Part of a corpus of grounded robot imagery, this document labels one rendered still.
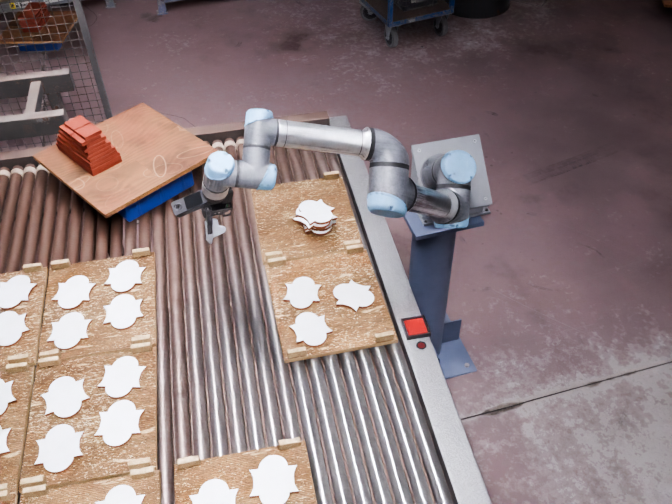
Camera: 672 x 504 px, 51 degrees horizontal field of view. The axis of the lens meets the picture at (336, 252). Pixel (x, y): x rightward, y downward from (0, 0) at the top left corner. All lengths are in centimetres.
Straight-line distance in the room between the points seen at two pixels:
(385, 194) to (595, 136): 293
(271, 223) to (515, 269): 161
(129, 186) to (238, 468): 116
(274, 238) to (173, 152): 55
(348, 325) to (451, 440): 48
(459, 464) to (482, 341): 150
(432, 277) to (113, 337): 127
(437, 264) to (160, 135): 119
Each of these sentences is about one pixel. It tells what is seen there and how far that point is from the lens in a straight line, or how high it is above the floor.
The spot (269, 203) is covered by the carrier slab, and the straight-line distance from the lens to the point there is 264.
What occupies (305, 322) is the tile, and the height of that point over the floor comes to 95.
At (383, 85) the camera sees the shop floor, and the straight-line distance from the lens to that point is 511.
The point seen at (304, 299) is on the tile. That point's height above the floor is 95.
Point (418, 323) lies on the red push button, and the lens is 223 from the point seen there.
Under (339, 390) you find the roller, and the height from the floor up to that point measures 92.
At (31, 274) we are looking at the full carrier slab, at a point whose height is 94.
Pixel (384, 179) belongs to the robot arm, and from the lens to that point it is 204.
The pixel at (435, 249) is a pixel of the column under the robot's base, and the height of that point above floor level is 73.
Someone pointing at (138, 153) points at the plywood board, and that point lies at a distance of 281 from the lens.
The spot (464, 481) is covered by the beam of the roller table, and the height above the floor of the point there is 92.
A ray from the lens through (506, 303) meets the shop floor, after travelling 360.
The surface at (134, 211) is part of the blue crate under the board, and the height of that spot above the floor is 96.
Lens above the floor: 263
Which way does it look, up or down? 44 degrees down
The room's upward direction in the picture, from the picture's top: 2 degrees counter-clockwise
